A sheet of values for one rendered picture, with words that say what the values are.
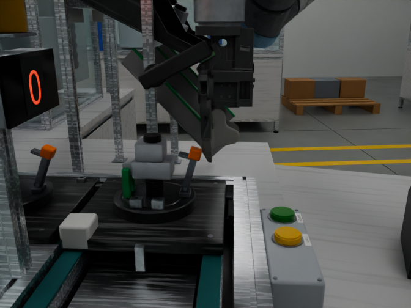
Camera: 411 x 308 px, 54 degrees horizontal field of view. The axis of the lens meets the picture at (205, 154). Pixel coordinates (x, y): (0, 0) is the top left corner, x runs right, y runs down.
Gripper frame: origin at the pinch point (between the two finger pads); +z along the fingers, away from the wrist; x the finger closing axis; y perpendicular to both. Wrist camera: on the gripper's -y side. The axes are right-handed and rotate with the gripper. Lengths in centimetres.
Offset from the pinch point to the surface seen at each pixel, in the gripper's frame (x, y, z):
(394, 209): 24, 42, 21
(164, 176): -2.1, -6.5, 3.2
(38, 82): -17.9, -17.8, -14.2
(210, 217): -4.2, 1.1, 9.4
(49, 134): 80, -64, 20
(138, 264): -13.1, -8.9, 12.5
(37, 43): 86, -66, -12
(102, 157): 56, -36, 20
